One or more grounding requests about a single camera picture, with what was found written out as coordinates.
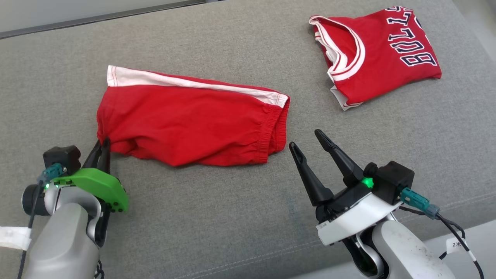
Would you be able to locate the red shorts with white stripe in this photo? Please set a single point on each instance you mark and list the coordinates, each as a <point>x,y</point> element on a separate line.
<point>186,124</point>

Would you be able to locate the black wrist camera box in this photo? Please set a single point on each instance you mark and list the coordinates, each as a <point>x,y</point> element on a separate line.
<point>391,180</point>
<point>62,157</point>

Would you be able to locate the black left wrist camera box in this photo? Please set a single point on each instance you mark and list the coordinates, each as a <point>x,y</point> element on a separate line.
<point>62,157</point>

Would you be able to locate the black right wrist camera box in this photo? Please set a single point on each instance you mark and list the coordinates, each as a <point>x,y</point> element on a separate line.
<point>391,180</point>

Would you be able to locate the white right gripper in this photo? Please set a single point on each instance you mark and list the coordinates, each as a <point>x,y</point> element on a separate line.
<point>356,217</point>

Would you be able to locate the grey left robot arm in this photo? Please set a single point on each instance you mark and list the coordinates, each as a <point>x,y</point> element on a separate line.
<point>66,240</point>

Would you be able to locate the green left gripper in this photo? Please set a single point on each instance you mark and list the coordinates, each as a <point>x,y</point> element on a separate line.
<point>104,186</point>

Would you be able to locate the white tape on left arm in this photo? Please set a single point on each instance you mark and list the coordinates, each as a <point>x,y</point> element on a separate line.
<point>13,237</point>

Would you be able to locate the red Bulls basketball jersey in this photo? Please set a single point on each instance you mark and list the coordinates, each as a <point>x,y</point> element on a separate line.
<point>379,58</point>

